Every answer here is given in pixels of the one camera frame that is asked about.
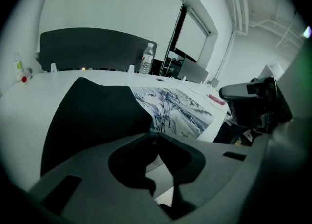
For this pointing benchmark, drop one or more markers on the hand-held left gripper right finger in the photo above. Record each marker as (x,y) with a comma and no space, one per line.
(219,169)

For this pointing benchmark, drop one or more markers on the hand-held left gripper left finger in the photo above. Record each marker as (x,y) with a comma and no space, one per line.
(92,169)

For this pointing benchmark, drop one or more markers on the black printed desk mat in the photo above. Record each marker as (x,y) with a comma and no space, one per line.
(97,115)

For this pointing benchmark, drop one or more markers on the grey desk divider panel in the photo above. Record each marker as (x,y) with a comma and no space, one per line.
(193,71)

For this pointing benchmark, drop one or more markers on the dark desk divider panel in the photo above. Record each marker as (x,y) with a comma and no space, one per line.
(92,49)

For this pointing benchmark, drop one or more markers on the red flat packet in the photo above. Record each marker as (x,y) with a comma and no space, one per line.
(216,99)

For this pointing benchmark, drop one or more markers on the white box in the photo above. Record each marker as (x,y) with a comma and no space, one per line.
(271,70)

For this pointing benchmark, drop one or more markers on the red cap small bottle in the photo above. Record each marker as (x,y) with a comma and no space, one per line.
(26,76)

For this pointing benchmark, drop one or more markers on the clear plastic water bottle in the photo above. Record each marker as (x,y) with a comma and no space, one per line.
(147,59)

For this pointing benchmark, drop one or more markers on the green label drink bottle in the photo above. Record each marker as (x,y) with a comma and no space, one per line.
(18,68)

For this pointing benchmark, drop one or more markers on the white roller blind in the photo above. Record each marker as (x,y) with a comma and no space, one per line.
(192,37)
(109,6)

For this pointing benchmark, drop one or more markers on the white ceiling pipes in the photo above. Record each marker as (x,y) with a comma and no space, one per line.
(240,6)

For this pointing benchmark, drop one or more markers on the white divider bracket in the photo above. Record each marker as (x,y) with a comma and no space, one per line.
(53,68)
(131,69)

